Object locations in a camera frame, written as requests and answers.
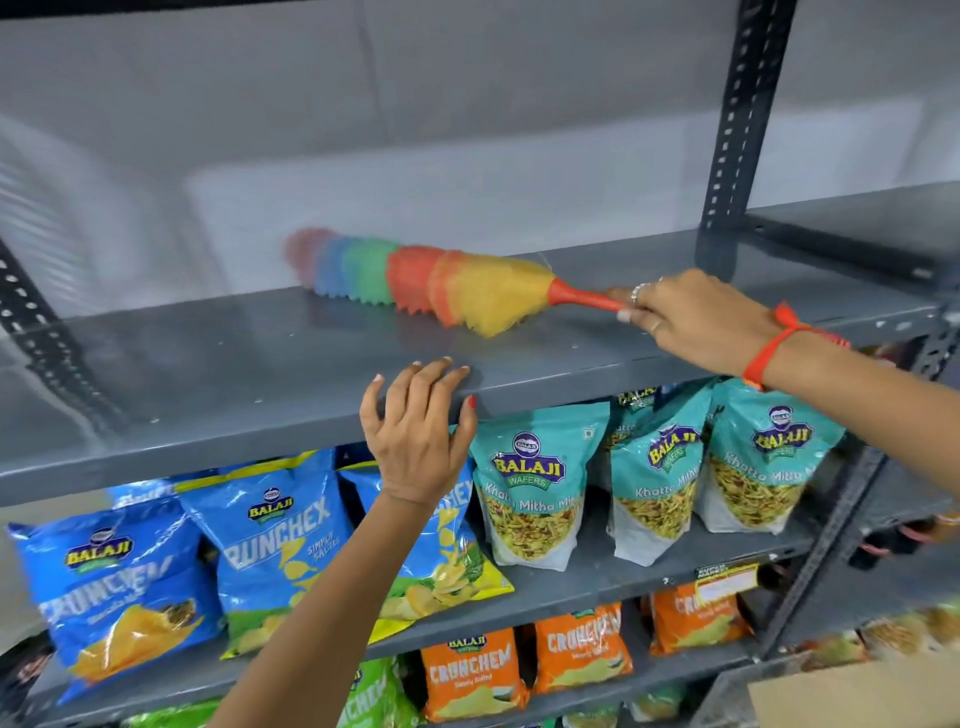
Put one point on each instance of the person's left hand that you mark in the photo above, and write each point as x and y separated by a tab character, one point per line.
412	442

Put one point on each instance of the person's right hand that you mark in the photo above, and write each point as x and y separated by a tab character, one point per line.
701	319

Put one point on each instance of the person's left little finger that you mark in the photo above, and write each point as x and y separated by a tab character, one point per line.
367	405

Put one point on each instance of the person's left middle finger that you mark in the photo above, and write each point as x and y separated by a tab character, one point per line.
435	373

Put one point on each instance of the person's right fingers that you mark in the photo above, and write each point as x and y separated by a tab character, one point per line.
646	304

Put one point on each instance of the person's left thumb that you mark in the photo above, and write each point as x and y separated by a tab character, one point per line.
466	431

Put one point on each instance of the rainbow feather duster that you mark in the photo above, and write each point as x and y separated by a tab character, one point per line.
487	289

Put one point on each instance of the person's left forearm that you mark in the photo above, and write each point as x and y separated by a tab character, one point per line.
330	622

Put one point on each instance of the person's right forearm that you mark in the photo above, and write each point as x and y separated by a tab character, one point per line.
870	401

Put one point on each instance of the teal snack mix packet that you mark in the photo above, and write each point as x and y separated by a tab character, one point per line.
636	401
529	487
660	480
765	465

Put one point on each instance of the blue chips packet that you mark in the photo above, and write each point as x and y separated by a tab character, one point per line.
270	540
112	592
142	492
450	559

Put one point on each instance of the red wrist thread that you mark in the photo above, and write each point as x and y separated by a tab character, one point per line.
772	346

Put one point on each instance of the grey metal shelving rack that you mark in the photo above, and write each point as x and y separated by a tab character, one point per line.
885	225
225	375

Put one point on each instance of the orange chips packet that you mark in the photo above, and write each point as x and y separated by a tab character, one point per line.
472	671
581	649
694	615

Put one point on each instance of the green chips packet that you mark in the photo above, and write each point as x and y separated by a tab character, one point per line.
379	697
172	717

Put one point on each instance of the yellow shelf price label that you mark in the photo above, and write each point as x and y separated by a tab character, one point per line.
726	583

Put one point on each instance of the pale snack packet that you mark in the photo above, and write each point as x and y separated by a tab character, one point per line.
592	718
656	705

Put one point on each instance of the dark bottles with red bands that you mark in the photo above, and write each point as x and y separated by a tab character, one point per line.
896	536

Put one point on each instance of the clear snack mix packet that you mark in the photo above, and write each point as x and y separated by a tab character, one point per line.
892	634
829	649
945	619

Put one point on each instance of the dark snack packet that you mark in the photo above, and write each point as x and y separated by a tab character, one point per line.
22	667

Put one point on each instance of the brown cardboard box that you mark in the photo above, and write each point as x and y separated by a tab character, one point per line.
855	694

